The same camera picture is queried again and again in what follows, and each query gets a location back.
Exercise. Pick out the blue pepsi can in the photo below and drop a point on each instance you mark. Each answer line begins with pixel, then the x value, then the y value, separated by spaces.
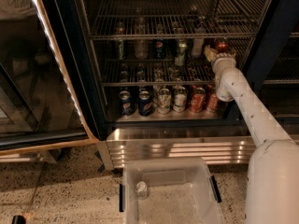
pixel 126 103
pixel 144 103

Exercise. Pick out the upper wire shelf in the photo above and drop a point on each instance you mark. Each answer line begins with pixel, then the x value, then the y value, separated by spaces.
pixel 170 19

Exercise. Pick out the black object on floor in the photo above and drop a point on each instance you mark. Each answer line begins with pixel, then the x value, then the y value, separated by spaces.
pixel 18 220

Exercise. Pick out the clear water bottle middle shelf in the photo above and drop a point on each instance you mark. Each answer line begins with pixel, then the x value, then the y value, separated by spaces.
pixel 141 49

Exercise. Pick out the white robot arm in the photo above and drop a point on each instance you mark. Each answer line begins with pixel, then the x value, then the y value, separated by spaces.
pixel 273 175

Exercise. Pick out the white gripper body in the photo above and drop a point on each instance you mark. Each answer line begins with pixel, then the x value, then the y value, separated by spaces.
pixel 222 59

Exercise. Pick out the wire shelf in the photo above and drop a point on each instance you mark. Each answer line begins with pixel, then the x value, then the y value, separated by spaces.
pixel 170 19
pixel 149 72

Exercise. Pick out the white green can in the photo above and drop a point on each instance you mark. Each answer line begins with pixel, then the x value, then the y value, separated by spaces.
pixel 180 99
pixel 164 101

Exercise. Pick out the red coke can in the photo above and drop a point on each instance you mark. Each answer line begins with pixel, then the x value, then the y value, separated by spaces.
pixel 213 101
pixel 197 100

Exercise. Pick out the green can middle shelf left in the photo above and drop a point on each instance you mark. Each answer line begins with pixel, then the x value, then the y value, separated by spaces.
pixel 120 49

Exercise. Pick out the clear cup in bin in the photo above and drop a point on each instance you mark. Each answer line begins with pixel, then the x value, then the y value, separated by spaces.
pixel 141 190

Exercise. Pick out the blue pepsi can left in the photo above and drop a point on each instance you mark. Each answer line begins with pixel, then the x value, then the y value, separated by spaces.
pixel 126 103

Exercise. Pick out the red coke can bottom left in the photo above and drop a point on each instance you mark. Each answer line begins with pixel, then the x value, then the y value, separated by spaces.
pixel 197 100

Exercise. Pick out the pepsi can middle shelf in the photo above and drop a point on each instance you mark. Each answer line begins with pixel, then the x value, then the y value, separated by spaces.
pixel 159 50

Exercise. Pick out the middle wire shelf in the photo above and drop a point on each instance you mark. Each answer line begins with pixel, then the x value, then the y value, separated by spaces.
pixel 149 72

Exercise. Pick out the clear plastic bin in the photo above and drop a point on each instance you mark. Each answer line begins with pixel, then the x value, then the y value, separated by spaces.
pixel 180 191

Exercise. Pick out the white can middle shelf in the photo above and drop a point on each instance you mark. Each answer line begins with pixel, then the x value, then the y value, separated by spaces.
pixel 197 47

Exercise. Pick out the green sprite can middle shelf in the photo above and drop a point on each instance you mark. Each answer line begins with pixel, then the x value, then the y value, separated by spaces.
pixel 181 52

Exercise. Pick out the red coke can shelf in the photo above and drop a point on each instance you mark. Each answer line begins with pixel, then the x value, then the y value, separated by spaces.
pixel 221 44

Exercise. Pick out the open glass fridge door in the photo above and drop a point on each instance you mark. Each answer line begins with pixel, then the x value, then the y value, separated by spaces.
pixel 40 90

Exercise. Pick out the red coke can bottom right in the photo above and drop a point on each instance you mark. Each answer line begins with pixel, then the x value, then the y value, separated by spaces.
pixel 213 101

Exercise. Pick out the black commercial fridge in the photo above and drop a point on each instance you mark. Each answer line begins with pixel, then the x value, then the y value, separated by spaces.
pixel 268 73

